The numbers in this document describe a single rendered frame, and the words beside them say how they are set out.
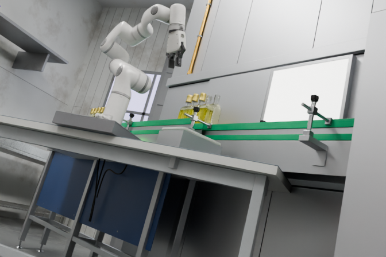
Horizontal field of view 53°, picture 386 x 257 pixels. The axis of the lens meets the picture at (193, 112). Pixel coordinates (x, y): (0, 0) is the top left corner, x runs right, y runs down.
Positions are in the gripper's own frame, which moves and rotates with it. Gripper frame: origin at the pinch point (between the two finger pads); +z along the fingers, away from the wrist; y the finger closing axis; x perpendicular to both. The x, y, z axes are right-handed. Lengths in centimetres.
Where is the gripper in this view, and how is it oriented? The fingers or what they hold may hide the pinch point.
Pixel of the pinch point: (174, 63)
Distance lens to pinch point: 186.7
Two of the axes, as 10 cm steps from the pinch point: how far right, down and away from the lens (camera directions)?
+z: -0.5, 9.9, -1.1
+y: -6.3, 0.5, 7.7
